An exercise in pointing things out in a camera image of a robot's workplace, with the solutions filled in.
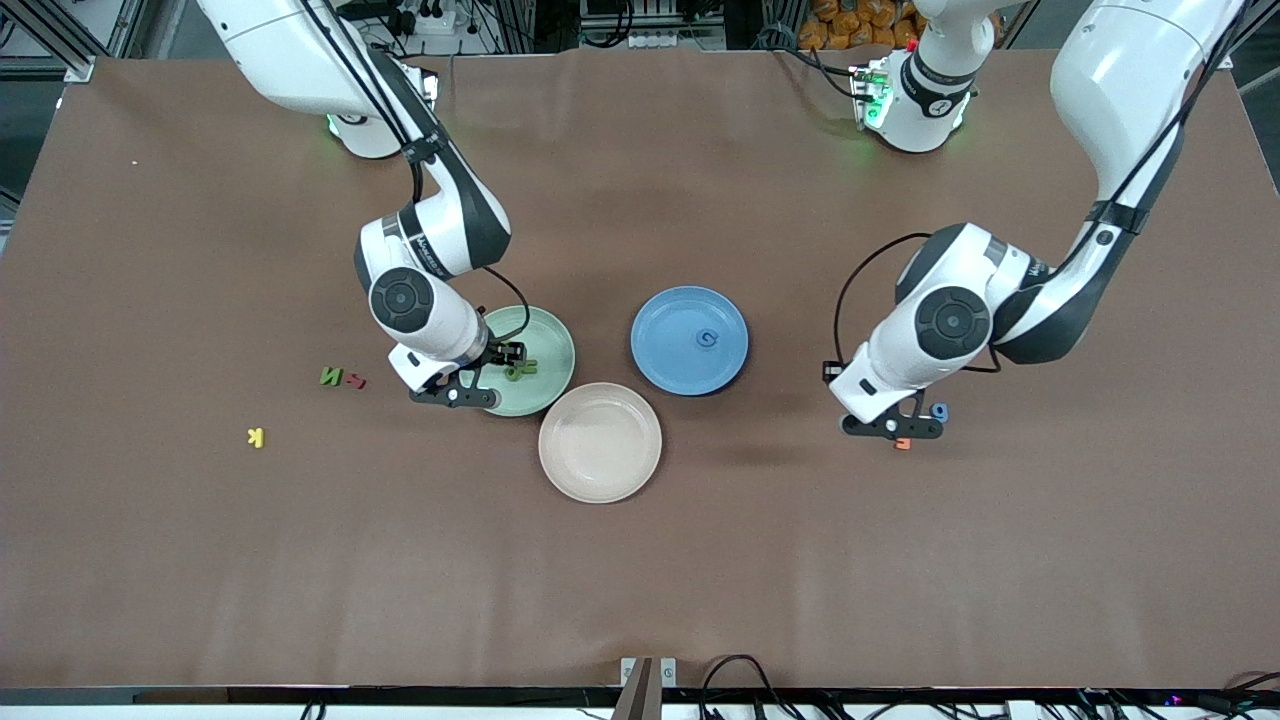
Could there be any green plate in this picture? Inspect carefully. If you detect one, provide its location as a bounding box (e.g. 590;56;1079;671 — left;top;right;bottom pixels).
470;305;577;418

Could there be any beige plate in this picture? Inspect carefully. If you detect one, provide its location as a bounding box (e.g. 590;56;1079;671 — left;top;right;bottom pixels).
538;382;664;505

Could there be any blue plate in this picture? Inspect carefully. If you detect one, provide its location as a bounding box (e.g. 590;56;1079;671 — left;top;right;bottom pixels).
630;286;750;397

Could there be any pile of orange objects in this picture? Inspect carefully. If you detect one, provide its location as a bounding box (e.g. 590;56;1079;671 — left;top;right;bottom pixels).
798;0;926;51

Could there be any white power strip with plugs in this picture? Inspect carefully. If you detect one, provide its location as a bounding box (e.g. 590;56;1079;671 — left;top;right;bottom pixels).
395;0;456;36

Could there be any black cable loop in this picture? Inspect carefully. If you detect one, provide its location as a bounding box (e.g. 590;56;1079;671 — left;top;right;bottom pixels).
700;655;801;720

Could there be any grey metal table bracket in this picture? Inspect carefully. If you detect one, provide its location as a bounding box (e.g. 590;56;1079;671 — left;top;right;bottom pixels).
620;656;678;691

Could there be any grey camera post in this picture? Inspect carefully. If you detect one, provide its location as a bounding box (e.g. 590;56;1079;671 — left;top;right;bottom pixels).
612;657;656;720

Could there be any aluminium frame profile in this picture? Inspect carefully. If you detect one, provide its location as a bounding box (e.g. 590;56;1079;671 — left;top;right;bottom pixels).
0;0;99;84

